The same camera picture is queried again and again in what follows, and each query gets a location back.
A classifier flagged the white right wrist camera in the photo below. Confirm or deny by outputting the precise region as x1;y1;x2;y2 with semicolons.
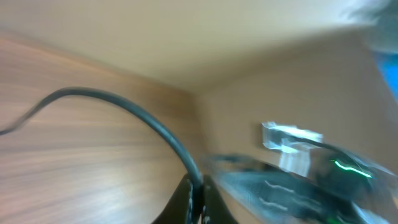
261;121;323;177

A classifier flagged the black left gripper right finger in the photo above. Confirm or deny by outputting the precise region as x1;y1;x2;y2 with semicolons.
201;175;238;224

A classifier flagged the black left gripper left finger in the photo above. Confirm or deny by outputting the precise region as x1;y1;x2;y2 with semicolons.
152;174;193;224

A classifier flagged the thick black USB cable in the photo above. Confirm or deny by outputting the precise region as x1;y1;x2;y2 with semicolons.
0;86;205;224

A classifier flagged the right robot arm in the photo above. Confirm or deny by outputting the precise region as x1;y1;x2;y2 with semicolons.
205;148;397;223

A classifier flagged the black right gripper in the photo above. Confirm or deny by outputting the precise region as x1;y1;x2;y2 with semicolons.
204;154;351;223

